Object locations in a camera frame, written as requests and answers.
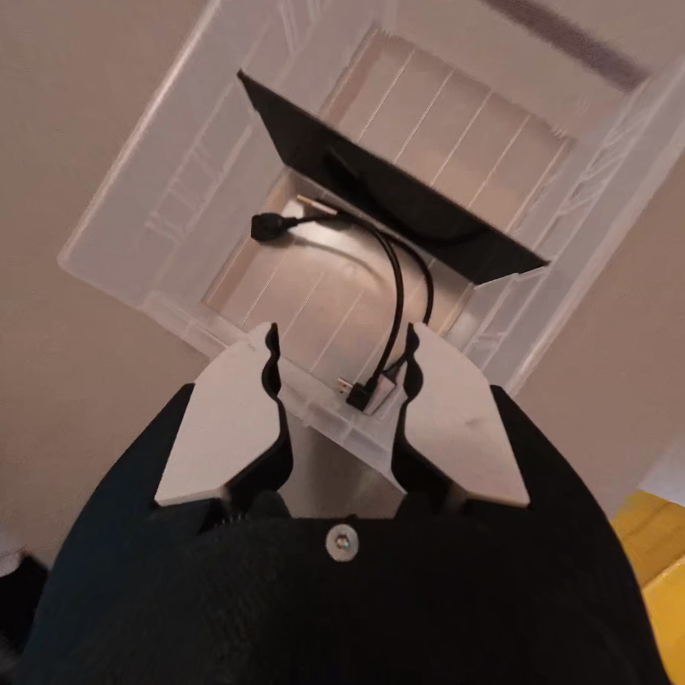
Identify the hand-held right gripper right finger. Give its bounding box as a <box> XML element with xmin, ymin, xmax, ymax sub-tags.
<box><xmin>391</xmin><ymin>321</ymin><xmax>532</xmax><ymax>512</ymax></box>

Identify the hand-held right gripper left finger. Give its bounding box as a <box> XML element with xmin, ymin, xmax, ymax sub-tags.
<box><xmin>154</xmin><ymin>321</ymin><xmax>294</xmax><ymax>506</ymax></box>

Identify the black usb cable angled plug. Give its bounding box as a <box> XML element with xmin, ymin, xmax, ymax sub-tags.
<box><xmin>250</xmin><ymin>211</ymin><xmax>407</xmax><ymax>414</ymax></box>

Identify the clear plastic bin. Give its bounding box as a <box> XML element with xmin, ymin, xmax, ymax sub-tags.
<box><xmin>56</xmin><ymin>0</ymin><xmax>685</xmax><ymax>493</ymax></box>

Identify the black usb hub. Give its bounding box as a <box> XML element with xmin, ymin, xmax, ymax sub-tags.
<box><xmin>237</xmin><ymin>70</ymin><xmax>550</xmax><ymax>285</ymax></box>

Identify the yellow box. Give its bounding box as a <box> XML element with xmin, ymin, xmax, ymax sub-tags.
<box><xmin>610</xmin><ymin>489</ymin><xmax>685</xmax><ymax>685</ymax></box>

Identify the dark object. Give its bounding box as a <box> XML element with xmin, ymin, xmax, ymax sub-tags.
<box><xmin>0</xmin><ymin>551</ymin><xmax>50</xmax><ymax>656</ymax></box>

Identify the black usb cable silver plug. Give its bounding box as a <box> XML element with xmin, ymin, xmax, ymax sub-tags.
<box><xmin>296</xmin><ymin>195</ymin><xmax>435</xmax><ymax>415</ymax></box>

